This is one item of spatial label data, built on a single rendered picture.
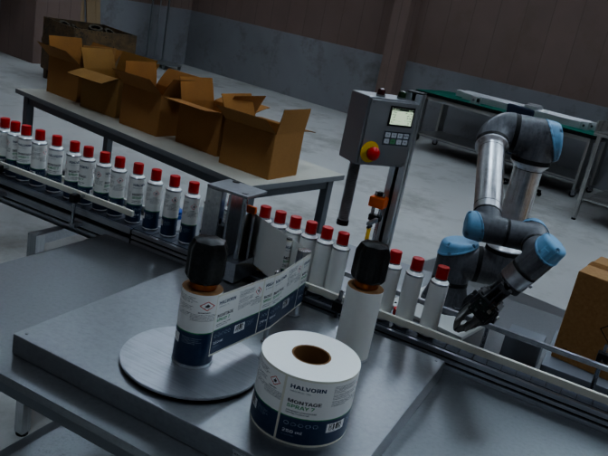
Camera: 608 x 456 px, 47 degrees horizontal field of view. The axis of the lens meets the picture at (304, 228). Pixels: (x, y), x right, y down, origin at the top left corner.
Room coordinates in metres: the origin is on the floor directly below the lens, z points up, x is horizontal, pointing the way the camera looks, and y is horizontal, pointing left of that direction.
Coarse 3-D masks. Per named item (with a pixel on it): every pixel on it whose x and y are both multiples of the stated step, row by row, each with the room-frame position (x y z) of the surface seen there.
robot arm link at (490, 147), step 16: (512, 112) 2.08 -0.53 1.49; (480, 128) 2.05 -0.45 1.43; (496, 128) 2.02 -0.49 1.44; (512, 128) 2.03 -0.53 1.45; (480, 144) 2.01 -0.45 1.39; (496, 144) 1.98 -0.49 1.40; (480, 160) 1.95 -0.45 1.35; (496, 160) 1.93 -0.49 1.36; (480, 176) 1.89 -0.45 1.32; (496, 176) 1.88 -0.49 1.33; (480, 192) 1.84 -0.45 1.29; (496, 192) 1.83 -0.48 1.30; (480, 208) 1.78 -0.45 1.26; (496, 208) 1.78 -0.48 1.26; (464, 224) 1.78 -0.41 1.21; (480, 224) 1.73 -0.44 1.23; (496, 224) 1.74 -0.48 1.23; (480, 240) 1.74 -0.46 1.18; (496, 240) 1.73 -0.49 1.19
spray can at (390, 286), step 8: (392, 256) 1.81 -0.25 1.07; (400, 256) 1.81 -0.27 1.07; (392, 264) 1.81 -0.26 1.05; (400, 264) 1.83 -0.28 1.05; (392, 272) 1.80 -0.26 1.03; (400, 272) 1.81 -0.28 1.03; (392, 280) 1.80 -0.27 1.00; (384, 288) 1.80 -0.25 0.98; (392, 288) 1.80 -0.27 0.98; (384, 296) 1.80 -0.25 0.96; (392, 296) 1.80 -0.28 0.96; (384, 304) 1.80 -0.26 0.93; (392, 304) 1.81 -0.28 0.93; (384, 320) 1.80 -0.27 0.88
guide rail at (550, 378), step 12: (312, 288) 1.87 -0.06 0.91; (384, 312) 1.78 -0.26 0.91; (408, 324) 1.75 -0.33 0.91; (432, 336) 1.72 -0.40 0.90; (444, 336) 1.71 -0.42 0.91; (468, 348) 1.68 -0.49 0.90; (480, 348) 1.67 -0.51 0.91; (492, 360) 1.65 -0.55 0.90; (504, 360) 1.64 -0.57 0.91; (528, 372) 1.61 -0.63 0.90; (540, 372) 1.60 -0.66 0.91; (564, 384) 1.58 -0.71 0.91; (576, 384) 1.57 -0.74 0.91; (588, 396) 1.55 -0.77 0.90; (600, 396) 1.54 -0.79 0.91
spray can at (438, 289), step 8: (440, 264) 1.78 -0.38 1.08; (440, 272) 1.75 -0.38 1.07; (448, 272) 1.76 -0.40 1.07; (432, 280) 1.76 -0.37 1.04; (440, 280) 1.75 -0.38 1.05; (432, 288) 1.75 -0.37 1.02; (440, 288) 1.74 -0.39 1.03; (448, 288) 1.76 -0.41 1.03; (432, 296) 1.75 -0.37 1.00; (440, 296) 1.74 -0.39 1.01; (424, 304) 1.76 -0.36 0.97; (432, 304) 1.74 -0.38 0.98; (440, 304) 1.74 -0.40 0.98; (424, 312) 1.75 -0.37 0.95; (432, 312) 1.74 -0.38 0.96; (440, 312) 1.75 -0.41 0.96; (424, 320) 1.75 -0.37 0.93; (432, 320) 1.74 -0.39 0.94; (432, 328) 1.74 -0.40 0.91; (424, 336) 1.74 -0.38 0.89
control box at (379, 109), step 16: (352, 96) 1.96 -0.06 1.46; (368, 96) 1.89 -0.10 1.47; (352, 112) 1.94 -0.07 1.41; (368, 112) 1.88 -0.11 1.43; (384, 112) 1.91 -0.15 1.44; (416, 112) 1.96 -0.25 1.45; (352, 128) 1.93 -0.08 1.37; (368, 128) 1.89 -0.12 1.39; (384, 128) 1.91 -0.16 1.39; (400, 128) 1.94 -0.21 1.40; (352, 144) 1.91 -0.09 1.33; (368, 144) 1.89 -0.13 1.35; (352, 160) 1.90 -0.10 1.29; (368, 160) 1.90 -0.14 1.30; (384, 160) 1.93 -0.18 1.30; (400, 160) 1.95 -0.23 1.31
